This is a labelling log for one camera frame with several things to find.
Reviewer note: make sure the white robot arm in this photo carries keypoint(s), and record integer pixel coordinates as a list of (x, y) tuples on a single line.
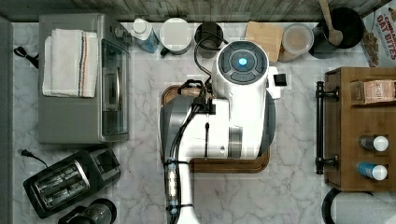
[(234, 121)]

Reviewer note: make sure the dark metal cup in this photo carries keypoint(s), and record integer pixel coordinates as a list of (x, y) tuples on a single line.
[(208, 36)]

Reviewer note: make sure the brown wooden cutting board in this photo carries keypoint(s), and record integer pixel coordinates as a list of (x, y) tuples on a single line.
[(230, 165)]

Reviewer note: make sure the white lidded mug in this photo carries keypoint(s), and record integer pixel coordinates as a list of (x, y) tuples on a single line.
[(175, 36)]

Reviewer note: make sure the blue white plastic bottle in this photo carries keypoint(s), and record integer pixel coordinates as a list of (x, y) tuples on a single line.
[(144, 35)]

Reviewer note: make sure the stainless steel toaster oven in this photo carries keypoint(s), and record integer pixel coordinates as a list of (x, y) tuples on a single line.
[(103, 118)]

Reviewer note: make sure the light wooden board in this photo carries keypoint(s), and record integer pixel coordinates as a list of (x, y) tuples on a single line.
[(266, 35)]

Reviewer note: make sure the clear lidded plastic container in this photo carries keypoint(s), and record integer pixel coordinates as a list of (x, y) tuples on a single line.
[(297, 39)]

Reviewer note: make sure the white striped folded towel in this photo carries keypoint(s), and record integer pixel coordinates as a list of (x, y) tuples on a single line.
[(71, 61)]

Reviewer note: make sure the black coffee grinder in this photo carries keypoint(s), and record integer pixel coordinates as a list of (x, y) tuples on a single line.
[(100, 211)]

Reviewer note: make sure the black two-slot toaster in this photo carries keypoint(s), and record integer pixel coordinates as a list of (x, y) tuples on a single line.
[(72, 180)]

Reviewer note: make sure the wooden spoon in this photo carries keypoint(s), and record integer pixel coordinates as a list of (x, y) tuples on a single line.
[(335, 36)]

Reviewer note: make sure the pink tea packet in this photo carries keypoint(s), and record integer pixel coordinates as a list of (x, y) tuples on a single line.
[(370, 92)]

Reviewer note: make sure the black utensil pot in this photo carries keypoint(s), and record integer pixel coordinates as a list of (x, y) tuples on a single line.
[(344, 19)]

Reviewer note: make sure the paper towel roll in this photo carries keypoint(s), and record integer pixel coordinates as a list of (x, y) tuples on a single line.
[(340, 207)]

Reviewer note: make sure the dark bottle white cap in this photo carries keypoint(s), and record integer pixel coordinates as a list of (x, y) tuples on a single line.
[(370, 142)]

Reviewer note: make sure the blue bottle white cap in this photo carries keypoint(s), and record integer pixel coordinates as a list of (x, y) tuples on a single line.
[(371, 170)]

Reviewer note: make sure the oat bites cereal box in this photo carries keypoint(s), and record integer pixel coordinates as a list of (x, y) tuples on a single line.
[(379, 38)]

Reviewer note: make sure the dark metal drawer handle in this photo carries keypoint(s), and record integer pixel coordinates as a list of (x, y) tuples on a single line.
[(320, 160)]

